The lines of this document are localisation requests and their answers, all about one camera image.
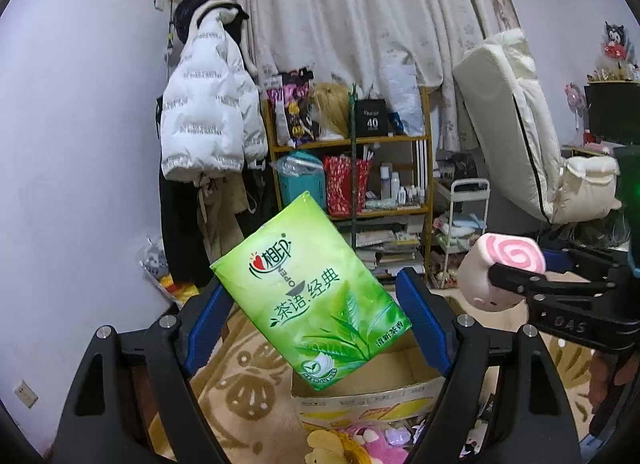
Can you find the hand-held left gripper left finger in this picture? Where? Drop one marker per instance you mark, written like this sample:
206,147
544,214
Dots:
205,324

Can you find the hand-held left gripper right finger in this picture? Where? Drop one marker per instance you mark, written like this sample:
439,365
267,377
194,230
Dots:
425,324

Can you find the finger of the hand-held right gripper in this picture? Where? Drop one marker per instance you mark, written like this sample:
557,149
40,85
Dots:
530,289

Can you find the pink swirl cube plush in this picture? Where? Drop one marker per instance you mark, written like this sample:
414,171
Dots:
495,254

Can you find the cardboard box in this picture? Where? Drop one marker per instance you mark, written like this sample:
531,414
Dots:
360,379

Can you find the green tissue pack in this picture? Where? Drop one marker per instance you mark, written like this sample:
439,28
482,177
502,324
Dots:
310,294

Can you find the pink plush toy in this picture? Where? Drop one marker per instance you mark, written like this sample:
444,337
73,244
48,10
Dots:
380,446

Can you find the yellow plush toy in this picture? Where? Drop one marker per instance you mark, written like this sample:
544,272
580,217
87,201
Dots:
325,451

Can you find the plastic bag of plush toys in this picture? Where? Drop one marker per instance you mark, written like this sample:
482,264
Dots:
162,269

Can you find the beige patterned blanket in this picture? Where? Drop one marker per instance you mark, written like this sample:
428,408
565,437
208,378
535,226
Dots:
250,394

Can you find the pile of magazines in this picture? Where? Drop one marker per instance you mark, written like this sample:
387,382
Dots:
387,249

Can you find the white trolley cart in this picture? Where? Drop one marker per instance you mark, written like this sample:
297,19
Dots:
462,234

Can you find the black hanging garment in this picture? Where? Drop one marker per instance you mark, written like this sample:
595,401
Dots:
177,234

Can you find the beige hanging garment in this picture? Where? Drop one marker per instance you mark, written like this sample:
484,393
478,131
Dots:
220,214

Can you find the group of small bottles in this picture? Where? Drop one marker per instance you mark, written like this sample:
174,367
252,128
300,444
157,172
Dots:
397,189

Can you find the red patterned gift bag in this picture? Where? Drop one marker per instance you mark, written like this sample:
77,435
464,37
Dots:
342,184

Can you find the green pole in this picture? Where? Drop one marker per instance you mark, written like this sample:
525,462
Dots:
354,169

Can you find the teal bag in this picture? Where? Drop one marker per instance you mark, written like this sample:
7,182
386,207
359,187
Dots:
300,179

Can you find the black monitor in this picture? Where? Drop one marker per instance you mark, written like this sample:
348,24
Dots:
612,112

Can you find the wooden shelf unit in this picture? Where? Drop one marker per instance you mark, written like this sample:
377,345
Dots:
350,142

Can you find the pink desk fan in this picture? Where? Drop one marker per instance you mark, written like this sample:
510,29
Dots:
574,97

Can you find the black gift box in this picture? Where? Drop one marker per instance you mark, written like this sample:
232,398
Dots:
371,119

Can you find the white puffer jacket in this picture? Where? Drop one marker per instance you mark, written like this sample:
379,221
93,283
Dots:
210,109

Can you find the white plastic bag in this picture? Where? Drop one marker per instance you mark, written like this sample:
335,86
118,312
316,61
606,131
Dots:
404,99

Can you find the purple and black packaged item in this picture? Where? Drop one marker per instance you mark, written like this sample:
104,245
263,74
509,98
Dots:
292,109

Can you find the blond wig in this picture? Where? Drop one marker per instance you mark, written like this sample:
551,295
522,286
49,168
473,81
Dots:
331,112

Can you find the black and red doll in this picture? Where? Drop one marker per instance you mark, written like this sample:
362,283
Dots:
617,39

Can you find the dark knit hat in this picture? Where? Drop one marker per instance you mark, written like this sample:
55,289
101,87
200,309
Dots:
192,7

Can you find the floral cream curtain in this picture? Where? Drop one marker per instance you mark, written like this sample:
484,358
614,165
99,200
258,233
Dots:
340,9

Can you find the wall socket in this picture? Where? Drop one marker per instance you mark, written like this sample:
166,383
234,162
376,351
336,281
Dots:
25,394

